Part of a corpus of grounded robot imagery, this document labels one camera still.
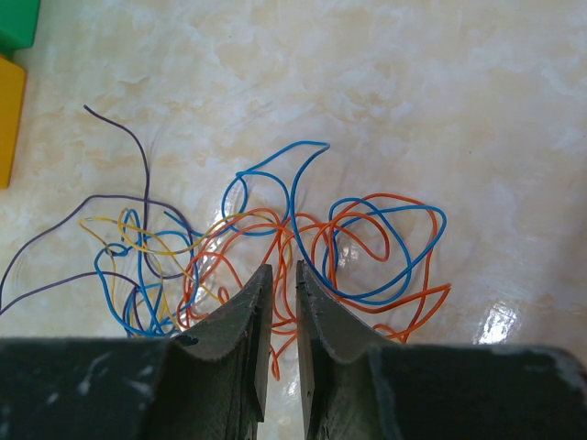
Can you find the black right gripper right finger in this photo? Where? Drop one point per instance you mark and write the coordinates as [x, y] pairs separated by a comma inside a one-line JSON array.
[[356, 384]]

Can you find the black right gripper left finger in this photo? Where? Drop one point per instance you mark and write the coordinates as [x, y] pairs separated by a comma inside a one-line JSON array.
[[209, 382]]

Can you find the yellow storage bin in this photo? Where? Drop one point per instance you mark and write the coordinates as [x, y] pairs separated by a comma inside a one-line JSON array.
[[13, 84]]

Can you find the near green storage bin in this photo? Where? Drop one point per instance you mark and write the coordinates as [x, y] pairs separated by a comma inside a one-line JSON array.
[[18, 22]]

